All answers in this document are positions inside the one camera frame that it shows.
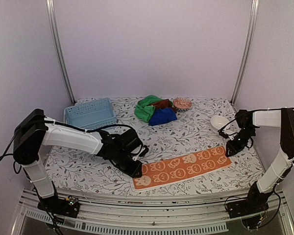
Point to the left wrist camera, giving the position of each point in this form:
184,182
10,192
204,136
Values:
142,153

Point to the white bowl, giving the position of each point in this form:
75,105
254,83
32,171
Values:
218,122

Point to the aluminium frame post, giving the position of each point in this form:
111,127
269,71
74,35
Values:
58,49
248,42

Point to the front aluminium rail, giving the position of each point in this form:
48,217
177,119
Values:
104,214

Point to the green towel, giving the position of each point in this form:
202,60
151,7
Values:
144,110

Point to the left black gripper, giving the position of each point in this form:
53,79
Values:
134,172

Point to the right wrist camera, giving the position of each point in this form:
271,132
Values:
226,134

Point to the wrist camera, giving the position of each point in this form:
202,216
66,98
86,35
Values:
142,153
226,134

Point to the right aluminium frame post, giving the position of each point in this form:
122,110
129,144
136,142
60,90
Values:
248,42

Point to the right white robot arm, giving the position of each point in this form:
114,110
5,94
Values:
280,121

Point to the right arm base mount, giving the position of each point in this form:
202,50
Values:
255,202

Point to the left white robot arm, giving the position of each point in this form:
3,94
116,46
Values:
38,130

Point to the red patterned bowl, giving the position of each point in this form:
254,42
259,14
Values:
182,104

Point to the orange bunny towel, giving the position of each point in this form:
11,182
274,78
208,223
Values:
178,169

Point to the left aluminium frame post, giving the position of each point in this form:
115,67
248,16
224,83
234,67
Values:
58,49

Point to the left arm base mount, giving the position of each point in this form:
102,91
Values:
68,207

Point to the dark red towel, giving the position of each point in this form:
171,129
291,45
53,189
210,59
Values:
162,104

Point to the blue towel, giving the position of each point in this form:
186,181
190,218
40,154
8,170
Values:
162,116

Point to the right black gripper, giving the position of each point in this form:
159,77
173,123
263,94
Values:
233,148

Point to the light blue plastic basket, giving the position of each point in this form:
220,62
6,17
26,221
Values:
91,114

